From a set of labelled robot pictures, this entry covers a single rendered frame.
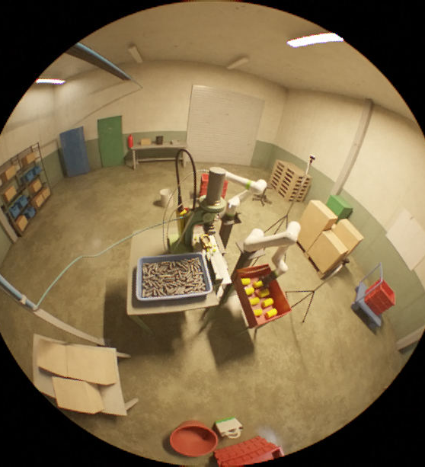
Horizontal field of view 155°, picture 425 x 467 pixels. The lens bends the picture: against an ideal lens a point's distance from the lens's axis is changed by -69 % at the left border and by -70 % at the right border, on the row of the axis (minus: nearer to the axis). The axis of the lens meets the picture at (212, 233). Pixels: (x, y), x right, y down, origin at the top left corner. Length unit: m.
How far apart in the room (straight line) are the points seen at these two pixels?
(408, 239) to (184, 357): 5.04
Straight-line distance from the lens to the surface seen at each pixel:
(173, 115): 6.40
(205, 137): 6.60
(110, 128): 6.75
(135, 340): 2.24
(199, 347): 2.14
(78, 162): 7.11
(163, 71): 6.59
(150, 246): 1.59
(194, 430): 2.36
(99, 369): 1.54
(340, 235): 3.49
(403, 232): 4.76
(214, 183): 1.11
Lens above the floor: 2.13
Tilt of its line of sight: 43 degrees down
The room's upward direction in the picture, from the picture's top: 11 degrees clockwise
